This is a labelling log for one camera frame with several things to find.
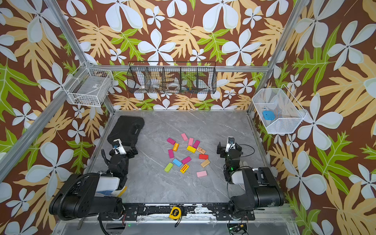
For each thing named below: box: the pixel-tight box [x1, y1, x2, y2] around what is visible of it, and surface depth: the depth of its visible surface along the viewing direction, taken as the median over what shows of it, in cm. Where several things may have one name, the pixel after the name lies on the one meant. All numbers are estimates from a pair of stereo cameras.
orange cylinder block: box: [172, 142, 180, 152], surface depth 100 cm
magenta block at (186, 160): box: [181, 156, 192, 165], surface depth 95 cm
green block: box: [164, 162, 174, 174], surface depth 91 cm
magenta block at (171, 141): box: [166, 137, 176, 145], surface depth 103 cm
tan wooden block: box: [200, 158, 211, 168], surface depth 93 cm
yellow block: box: [186, 145, 197, 154], surface depth 98 cm
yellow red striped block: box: [179, 163, 190, 174], surface depth 90 cm
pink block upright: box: [188, 137, 194, 147], surface depth 103 cm
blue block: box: [172, 158, 183, 167], surface depth 93 cm
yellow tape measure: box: [168, 206, 182, 221], surface depth 74 cm
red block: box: [198, 153, 209, 161], surface depth 97 cm
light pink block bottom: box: [196, 170, 208, 178], surface depth 89 cm
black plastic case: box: [107, 115, 145, 147], surface depth 106 cm
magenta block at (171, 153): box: [167, 149, 175, 159], surface depth 98 cm
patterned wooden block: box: [196, 146, 207, 155], surface depth 98 cm
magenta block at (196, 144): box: [192, 140, 201, 149], surface depth 103 cm
